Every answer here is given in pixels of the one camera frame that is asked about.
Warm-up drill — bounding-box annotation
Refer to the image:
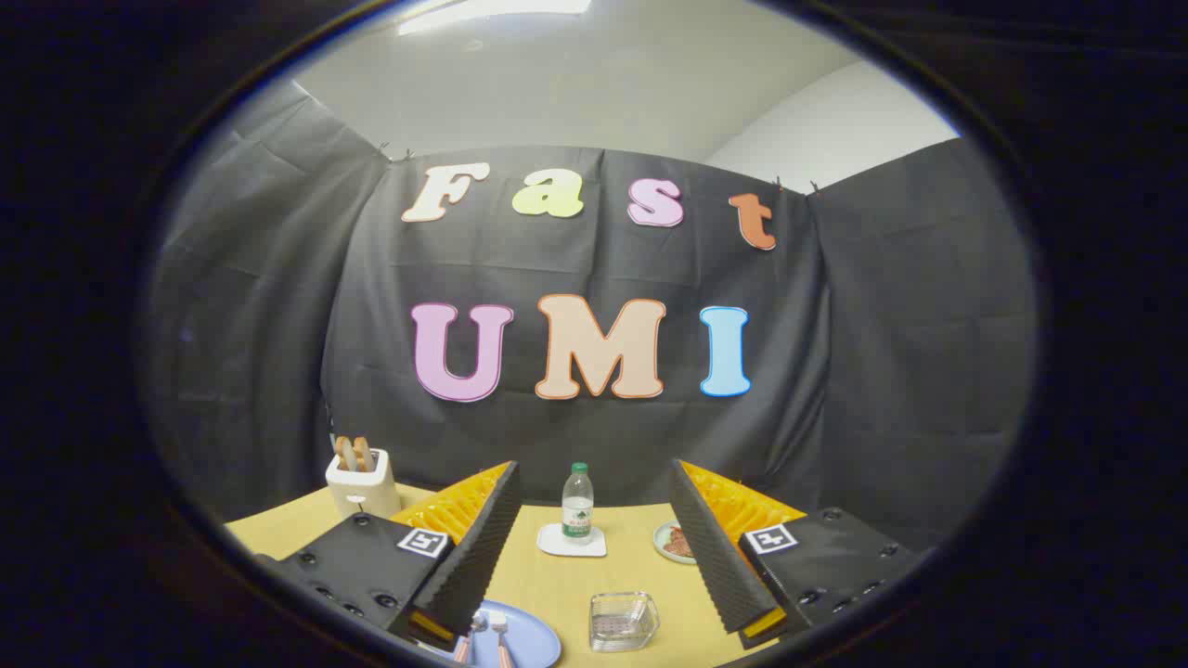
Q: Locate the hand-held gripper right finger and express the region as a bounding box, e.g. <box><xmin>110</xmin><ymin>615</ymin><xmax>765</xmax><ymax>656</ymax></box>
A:
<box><xmin>668</xmin><ymin>457</ymin><xmax>934</xmax><ymax>650</ymax></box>

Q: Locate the clear plastic water bottle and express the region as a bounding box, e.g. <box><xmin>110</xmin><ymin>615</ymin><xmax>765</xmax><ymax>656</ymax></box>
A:
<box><xmin>561</xmin><ymin>462</ymin><xmax>595</xmax><ymax>546</ymax></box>

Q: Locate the blue round plate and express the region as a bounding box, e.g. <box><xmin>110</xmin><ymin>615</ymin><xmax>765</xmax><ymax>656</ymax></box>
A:
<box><xmin>436</xmin><ymin>600</ymin><xmax>563</xmax><ymax>668</ymax></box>

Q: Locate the pale green oval plate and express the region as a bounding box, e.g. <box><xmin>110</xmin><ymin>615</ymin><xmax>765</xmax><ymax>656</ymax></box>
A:
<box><xmin>652</xmin><ymin>520</ymin><xmax>697</xmax><ymax>566</ymax></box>

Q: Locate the spoon with checked handle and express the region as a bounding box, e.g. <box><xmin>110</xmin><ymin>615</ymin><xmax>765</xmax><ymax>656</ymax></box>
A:
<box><xmin>452</xmin><ymin>610</ymin><xmax>488</xmax><ymax>665</ymax></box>

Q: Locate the perforated steel square tray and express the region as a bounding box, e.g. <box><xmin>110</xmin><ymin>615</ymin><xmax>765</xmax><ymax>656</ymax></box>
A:
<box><xmin>588</xmin><ymin>591</ymin><xmax>661</xmax><ymax>653</ymax></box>

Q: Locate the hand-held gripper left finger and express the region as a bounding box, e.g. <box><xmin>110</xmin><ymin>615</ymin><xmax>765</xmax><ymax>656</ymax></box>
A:
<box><xmin>252</xmin><ymin>459</ymin><xmax>523</xmax><ymax>650</ymax></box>

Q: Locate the cream white toaster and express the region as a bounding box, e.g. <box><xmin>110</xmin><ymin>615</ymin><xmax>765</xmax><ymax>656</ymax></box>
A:
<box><xmin>325</xmin><ymin>448</ymin><xmax>402</xmax><ymax>520</ymax></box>

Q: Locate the white square coaster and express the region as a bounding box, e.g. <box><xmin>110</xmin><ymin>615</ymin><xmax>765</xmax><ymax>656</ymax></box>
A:
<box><xmin>536</xmin><ymin>522</ymin><xmax>608</xmax><ymax>559</ymax></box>

